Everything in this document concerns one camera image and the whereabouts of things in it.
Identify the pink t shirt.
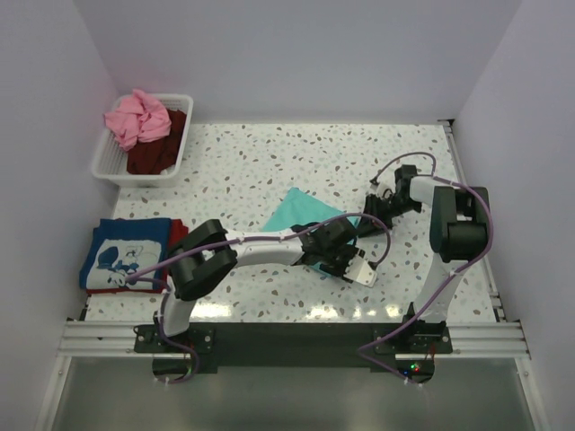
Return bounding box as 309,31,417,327
104,89,172,153

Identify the folded red t shirt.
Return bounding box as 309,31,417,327
84,218,190,296

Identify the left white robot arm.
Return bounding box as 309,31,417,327
154,218,365,352

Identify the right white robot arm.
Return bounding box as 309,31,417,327
364,165,493,353

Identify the folded blue printed t shirt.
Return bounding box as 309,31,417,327
78,217,174,291

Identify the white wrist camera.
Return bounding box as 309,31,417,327
344,255,377,287
369,178,394,199

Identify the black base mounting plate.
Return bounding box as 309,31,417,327
134,322,454,383

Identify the dark red t shirt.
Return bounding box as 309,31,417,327
127,110,187,175

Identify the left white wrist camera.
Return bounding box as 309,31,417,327
344,255,377,287

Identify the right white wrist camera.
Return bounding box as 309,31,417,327
369,178,394,199

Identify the white plastic laundry basket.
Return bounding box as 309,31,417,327
92,89,193,188

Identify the teal t shirt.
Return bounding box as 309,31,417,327
261,187,363,279

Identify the aluminium frame rail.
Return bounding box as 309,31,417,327
40,124,550,430

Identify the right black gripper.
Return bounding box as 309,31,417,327
357,194,421,239

